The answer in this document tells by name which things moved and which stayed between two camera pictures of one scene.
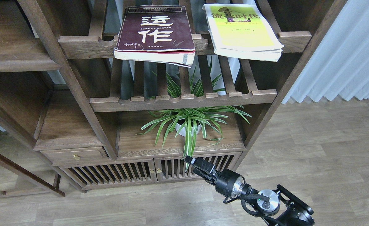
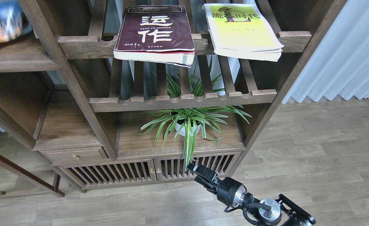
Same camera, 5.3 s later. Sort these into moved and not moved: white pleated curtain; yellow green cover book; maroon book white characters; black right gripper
Moved: black right gripper
Not moved: white pleated curtain; yellow green cover book; maroon book white characters
